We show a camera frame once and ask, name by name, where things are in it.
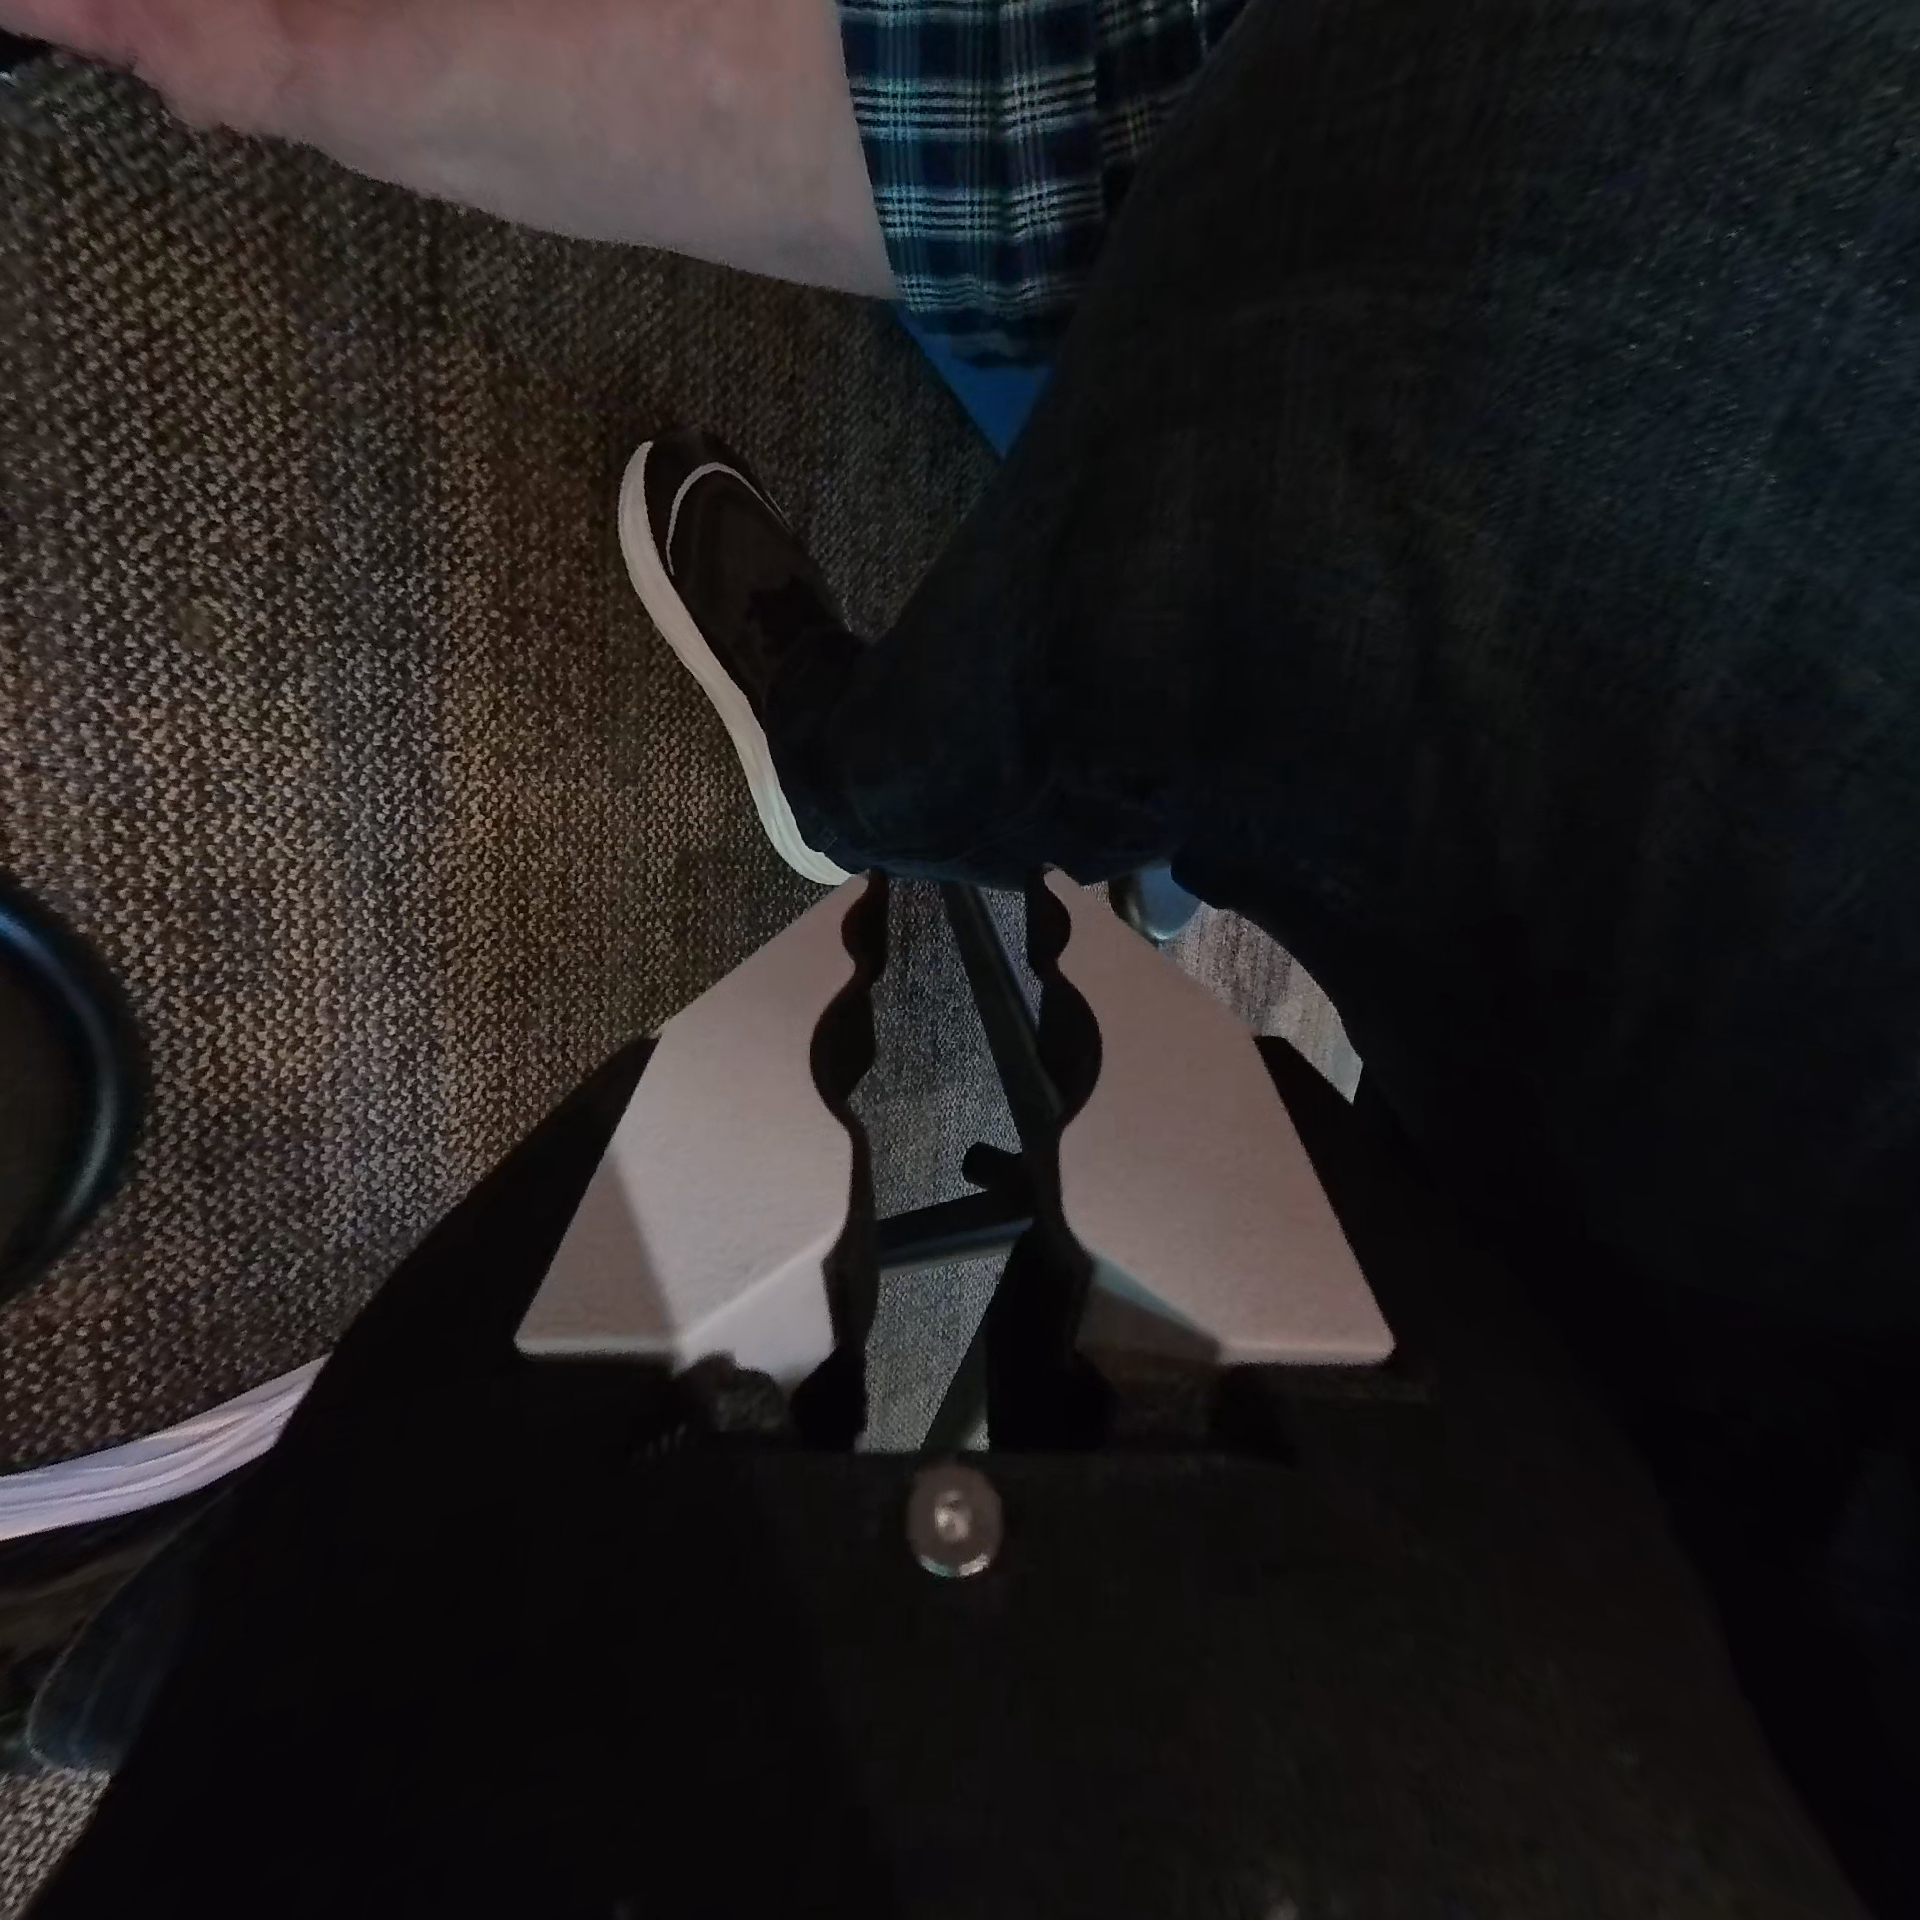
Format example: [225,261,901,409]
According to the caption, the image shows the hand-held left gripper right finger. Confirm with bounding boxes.
[998,866,1400,1452]

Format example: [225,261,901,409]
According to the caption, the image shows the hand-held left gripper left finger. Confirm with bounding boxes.
[516,872,897,1452]

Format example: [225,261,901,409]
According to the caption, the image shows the person's right forearm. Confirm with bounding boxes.
[51,0,901,301]

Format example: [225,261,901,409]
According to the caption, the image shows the black chair base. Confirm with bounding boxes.
[878,879,1056,1269]

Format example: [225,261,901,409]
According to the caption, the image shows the black white-soled shoe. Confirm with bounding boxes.
[0,1349,339,1788]
[621,425,875,883]

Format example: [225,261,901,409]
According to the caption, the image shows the person's dark trousers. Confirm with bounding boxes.
[775,0,1920,1656]

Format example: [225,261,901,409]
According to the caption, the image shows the blue chair seat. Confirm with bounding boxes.
[897,301,1056,458]

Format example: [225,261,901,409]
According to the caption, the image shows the black ring-shaped object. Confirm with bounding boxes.
[0,879,148,1303]

